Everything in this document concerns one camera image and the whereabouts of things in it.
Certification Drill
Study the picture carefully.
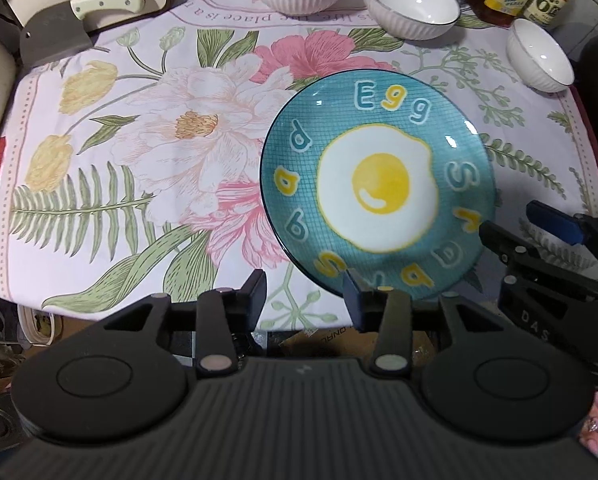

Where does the cleaver with cream handle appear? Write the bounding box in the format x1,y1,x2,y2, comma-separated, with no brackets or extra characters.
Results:
19,0,147,68

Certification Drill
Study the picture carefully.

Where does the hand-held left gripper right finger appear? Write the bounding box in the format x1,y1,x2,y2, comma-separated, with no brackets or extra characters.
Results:
342,268,502,376

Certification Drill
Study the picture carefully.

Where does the white plastic item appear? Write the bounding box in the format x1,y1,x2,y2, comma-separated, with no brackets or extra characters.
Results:
18,305,67,348

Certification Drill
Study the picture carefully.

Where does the floral tablecloth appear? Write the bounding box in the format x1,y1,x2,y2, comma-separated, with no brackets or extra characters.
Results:
0,0,598,318

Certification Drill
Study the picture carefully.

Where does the blue fried egg print plate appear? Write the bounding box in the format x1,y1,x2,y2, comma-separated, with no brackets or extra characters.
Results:
259,71,497,298

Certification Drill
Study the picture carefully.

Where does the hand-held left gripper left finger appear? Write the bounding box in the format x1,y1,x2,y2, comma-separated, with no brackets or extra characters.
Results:
103,269,268,377

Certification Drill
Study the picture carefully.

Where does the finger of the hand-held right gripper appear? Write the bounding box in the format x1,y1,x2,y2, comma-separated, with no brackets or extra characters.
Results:
526,200,598,261
479,220,598,302

